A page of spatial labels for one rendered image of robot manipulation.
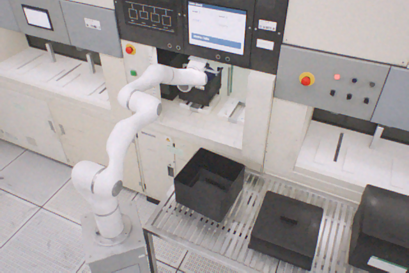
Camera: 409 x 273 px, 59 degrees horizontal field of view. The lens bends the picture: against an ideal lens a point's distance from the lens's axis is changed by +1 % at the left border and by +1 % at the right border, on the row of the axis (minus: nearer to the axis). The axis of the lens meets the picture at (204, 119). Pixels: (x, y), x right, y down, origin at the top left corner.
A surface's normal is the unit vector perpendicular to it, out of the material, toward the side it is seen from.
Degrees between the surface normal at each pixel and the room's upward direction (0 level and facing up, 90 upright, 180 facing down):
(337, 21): 90
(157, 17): 90
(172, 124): 0
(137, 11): 90
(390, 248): 90
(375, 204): 0
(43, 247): 0
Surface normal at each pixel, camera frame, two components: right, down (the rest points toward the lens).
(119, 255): 0.34, 0.59
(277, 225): 0.00, -0.77
